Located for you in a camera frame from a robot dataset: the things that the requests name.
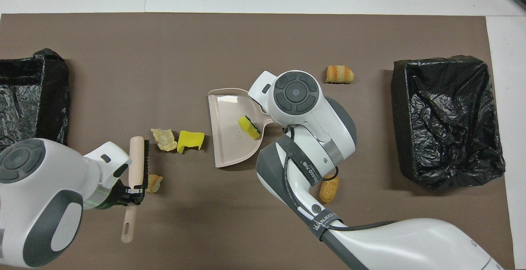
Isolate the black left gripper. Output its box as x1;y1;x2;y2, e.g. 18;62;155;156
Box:
109;179;145;208

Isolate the curled orange croissant piece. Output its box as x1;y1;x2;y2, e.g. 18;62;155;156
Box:
147;174;164;194

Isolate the beige hand brush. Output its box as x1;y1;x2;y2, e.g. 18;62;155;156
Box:
121;136;150;244

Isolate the pale flaky bread chunk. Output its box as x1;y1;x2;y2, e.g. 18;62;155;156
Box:
150;128;178;152

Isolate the beige plastic dustpan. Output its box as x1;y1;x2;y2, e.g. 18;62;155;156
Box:
208;88;274;168

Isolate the green topped yellow sponge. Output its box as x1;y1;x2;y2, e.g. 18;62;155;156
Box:
238;115;262;141

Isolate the yellow corn cob piece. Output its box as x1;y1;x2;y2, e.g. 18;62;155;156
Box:
319;177;341;204

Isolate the black bag-lined bin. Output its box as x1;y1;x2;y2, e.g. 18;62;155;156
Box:
0;48;70;151
390;55;506;190

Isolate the brown table mat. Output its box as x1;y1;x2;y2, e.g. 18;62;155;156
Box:
0;13;515;270

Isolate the flat striped pastry piece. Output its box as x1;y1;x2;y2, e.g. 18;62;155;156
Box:
325;65;355;84

